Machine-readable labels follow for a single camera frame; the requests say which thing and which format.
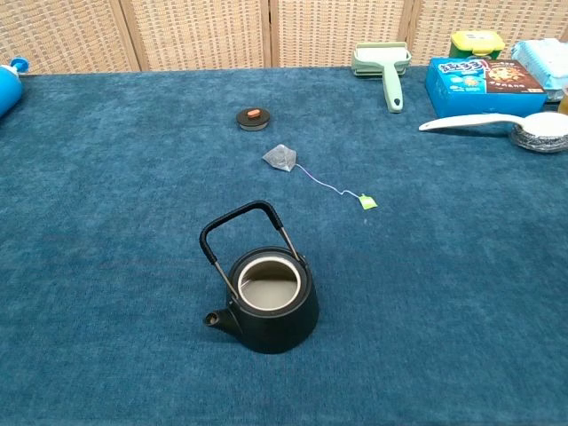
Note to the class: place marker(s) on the small black round lid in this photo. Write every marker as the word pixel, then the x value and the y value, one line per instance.
pixel 253 120

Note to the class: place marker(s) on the blue detergent pump bottle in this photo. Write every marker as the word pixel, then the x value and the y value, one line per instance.
pixel 6 89

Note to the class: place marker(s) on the yellow lidded green container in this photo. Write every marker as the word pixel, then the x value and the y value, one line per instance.
pixel 477 44

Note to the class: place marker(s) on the pale green lint roller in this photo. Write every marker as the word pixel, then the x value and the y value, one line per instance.
pixel 392 84

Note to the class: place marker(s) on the light blue wet wipes pack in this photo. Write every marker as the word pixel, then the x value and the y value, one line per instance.
pixel 543 57

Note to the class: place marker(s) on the blue plush tablecloth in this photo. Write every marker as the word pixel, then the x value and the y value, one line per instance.
pixel 89 222

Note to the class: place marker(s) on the blue cookie box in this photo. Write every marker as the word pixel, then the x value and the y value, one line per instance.
pixel 461 93

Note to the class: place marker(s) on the woven wooden folding screen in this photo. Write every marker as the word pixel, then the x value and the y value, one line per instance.
pixel 199 31

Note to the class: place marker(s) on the pyramid tea bag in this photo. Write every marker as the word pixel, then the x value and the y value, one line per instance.
pixel 279 157

